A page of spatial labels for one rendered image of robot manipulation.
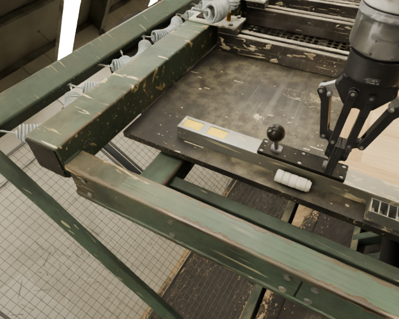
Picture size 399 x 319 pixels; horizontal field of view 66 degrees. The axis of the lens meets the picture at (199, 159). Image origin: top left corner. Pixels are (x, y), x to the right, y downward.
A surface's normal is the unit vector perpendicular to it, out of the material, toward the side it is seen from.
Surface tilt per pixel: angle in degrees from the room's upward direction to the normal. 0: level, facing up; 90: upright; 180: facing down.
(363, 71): 76
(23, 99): 90
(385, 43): 90
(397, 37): 96
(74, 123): 55
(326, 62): 90
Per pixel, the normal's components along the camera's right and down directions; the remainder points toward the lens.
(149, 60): -0.01, -0.70
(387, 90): -0.47, 0.63
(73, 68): 0.50, -0.37
